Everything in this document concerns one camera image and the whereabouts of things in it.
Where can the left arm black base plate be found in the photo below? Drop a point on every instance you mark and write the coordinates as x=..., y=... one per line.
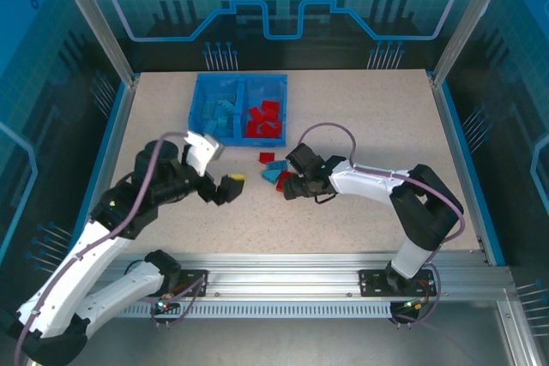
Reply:
x=195, y=284

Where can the light blue sloped lego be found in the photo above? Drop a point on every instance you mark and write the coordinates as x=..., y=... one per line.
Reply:
x=270, y=175

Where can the wide aluminium mounting rail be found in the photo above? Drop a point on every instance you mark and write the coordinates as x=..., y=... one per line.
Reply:
x=279, y=274

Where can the blue lego brick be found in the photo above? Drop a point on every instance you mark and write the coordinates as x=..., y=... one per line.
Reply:
x=278, y=165
x=209, y=127
x=227, y=99
x=223, y=121
x=209, y=109

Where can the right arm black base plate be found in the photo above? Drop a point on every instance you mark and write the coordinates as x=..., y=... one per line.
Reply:
x=373, y=282

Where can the blue two-compartment plastic bin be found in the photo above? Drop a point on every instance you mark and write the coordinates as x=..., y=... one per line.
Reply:
x=240, y=141

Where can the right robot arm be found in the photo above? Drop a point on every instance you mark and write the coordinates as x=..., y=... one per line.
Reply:
x=364, y=179

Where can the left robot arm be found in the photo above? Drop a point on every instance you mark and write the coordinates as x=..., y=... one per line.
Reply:
x=68, y=271

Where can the aluminium side rail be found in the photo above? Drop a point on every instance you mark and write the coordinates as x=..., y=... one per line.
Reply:
x=122, y=117
x=446, y=126

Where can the red lego brick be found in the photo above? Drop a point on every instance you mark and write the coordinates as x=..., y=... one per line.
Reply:
x=256, y=129
x=275, y=127
x=283, y=181
x=271, y=106
x=256, y=114
x=269, y=117
x=267, y=157

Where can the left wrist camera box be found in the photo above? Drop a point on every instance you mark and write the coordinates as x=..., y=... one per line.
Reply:
x=199, y=154

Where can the aluminium frame post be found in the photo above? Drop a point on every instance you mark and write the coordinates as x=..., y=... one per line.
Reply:
x=472, y=19
x=92, y=19

